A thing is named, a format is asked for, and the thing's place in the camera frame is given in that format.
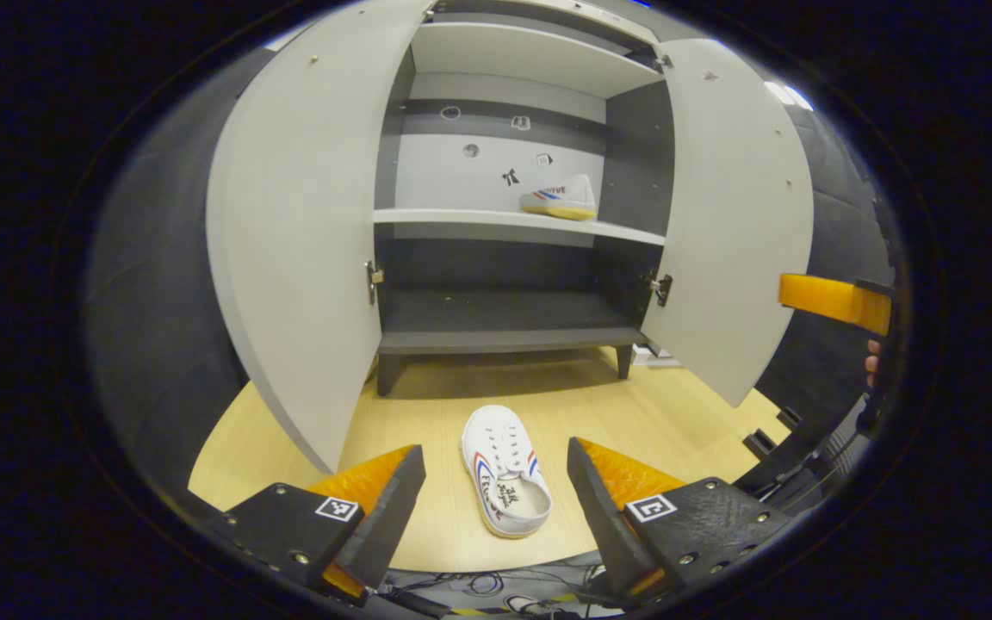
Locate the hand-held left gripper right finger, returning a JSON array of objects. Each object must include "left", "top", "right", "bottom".
[{"left": 567, "top": 437, "right": 794, "bottom": 608}]

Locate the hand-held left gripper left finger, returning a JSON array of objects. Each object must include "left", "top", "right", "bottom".
[{"left": 201, "top": 445, "right": 428, "bottom": 602}]

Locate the white striped canvas shoe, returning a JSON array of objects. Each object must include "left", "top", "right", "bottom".
[
  {"left": 519, "top": 174, "right": 598, "bottom": 222},
  {"left": 460, "top": 405, "right": 555, "bottom": 540}
]

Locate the white shoe cabinet door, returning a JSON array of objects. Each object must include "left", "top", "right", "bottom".
[
  {"left": 638, "top": 37, "right": 815, "bottom": 409},
  {"left": 206, "top": 0, "right": 437, "bottom": 476}
]

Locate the white shoe cabinet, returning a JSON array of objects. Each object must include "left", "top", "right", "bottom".
[{"left": 373, "top": 0, "right": 678, "bottom": 399}]

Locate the dark grey cabinet base shelf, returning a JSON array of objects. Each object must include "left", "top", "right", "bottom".
[{"left": 375, "top": 288, "right": 648, "bottom": 356}]

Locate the white cabinet shelf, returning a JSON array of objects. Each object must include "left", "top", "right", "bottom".
[
  {"left": 410, "top": 22, "right": 665, "bottom": 100},
  {"left": 373, "top": 207, "right": 667, "bottom": 249}
]

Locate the black backdrop cloth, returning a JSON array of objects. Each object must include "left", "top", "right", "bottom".
[
  {"left": 83, "top": 47, "right": 325, "bottom": 518},
  {"left": 754, "top": 86, "right": 902, "bottom": 414}
]

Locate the ceiling light panel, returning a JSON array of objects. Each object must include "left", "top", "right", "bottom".
[{"left": 763, "top": 80, "right": 815, "bottom": 113}]

